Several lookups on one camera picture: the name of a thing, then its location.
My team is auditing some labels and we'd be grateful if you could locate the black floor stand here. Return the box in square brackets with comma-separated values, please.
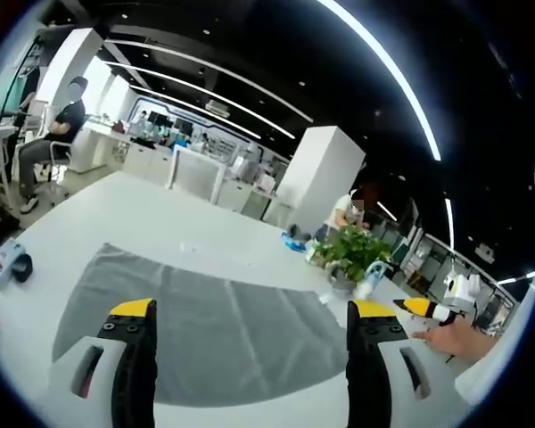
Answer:
[0, 26, 72, 244]

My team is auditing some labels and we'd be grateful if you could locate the white square pillar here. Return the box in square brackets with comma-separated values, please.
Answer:
[39, 27, 104, 108]
[261, 125, 367, 236]

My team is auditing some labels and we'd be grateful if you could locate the white office chair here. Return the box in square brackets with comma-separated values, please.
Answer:
[33, 133, 75, 197]

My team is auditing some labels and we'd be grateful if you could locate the long ceiling light strip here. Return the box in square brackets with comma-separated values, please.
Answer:
[315, 0, 443, 162]

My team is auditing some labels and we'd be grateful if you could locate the person's right hand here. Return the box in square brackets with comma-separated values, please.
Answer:
[410, 317, 467, 358]

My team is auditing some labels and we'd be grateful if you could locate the white counter cabinet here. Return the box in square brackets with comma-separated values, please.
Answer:
[166, 145, 229, 207]

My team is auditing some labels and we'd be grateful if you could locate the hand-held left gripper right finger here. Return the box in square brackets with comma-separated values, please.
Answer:
[345, 299, 434, 428]

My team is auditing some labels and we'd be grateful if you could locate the blue and black gadget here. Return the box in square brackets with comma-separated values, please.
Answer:
[279, 224, 312, 253]

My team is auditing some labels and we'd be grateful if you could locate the light blue and white bottle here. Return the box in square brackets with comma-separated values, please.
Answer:
[355, 259, 390, 300]

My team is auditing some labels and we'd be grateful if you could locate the grey towel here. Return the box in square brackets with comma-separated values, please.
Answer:
[51, 243, 350, 409]

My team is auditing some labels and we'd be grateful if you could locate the white table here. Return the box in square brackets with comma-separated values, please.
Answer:
[0, 171, 478, 428]

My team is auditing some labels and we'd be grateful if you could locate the light blue device with strap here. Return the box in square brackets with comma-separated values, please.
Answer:
[0, 237, 35, 292]

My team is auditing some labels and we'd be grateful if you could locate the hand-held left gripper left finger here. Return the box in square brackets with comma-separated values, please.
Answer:
[48, 297, 158, 428]

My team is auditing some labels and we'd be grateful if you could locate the green potted plant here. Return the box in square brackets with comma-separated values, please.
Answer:
[310, 224, 394, 292]

